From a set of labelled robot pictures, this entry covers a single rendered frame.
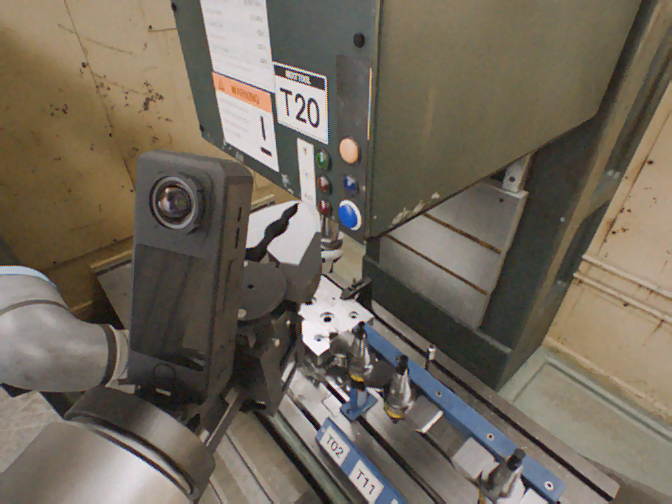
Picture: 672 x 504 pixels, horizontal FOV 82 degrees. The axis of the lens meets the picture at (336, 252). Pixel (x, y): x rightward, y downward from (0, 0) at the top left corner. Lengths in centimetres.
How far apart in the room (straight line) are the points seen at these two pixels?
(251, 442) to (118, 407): 112
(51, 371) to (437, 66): 60
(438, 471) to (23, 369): 88
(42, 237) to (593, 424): 209
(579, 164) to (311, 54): 74
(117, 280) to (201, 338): 168
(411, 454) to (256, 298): 93
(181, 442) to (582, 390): 169
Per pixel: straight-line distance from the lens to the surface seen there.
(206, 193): 17
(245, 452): 129
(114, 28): 164
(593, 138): 102
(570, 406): 174
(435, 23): 42
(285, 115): 50
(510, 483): 73
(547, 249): 115
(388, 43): 38
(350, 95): 40
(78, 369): 65
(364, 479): 103
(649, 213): 143
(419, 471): 110
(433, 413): 80
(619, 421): 179
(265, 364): 23
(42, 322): 66
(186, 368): 20
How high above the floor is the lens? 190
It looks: 38 degrees down
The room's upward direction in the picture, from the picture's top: 1 degrees counter-clockwise
